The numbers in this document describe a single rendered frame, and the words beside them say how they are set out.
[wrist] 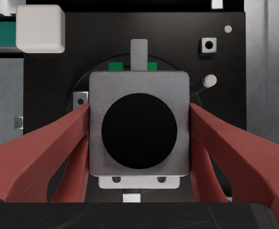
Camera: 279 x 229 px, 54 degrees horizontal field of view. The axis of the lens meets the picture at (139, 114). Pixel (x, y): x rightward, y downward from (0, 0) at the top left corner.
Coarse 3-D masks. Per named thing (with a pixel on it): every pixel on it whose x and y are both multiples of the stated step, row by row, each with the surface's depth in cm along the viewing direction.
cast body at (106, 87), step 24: (144, 48) 16; (96, 72) 12; (120, 72) 12; (144, 72) 12; (168, 72) 12; (96, 96) 12; (120, 96) 12; (144, 96) 11; (168, 96) 12; (96, 120) 12; (120, 120) 11; (144, 120) 11; (168, 120) 11; (96, 144) 12; (120, 144) 11; (144, 144) 11; (168, 144) 11; (96, 168) 12; (120, 168) 12; (144, 168) 11; (168, 168) 12
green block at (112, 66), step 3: (108, 63) 22; (111, 63) 22; (114, 63) 22; (117, 63) 22; (120, 63) 22; (108, 66) 22; (111, 66) 22; (114, 66) 22; (117, 66) 22; (120, 66) 22; (123, 66) 23; (108, 69) 22; (111, 69) 22; (114, 69) 22; (117, 69) 22; (120, 69) 22; (123, 69) 23
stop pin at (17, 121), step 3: (15, 117) 30; (18, 117) 30; (21, 117) 30; (15, 120) 30; (18, 120) 30; (21, 120) 30; (15, 123) 30; (18, 123) 30; (21, 123) 30; (15, 126) 30; (18, 126) 30; (21, 126) 30
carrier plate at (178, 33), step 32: (96, 32) 30; (128, 32) 30; (160, 32) 30; (192, 32) 30; (224, 32) 29; (32, 64) 30; (64, 64) 29; (96, 64) 29; (192, 64) 29; (224, 64) 29; (32, 96) 29; (64, 96) 29; (224, 96) 29; (32, 128) 29; (64, 160) 29; (96, 192) 29; (160, 192) 29; (192, 192) 29; (224, 192) 29
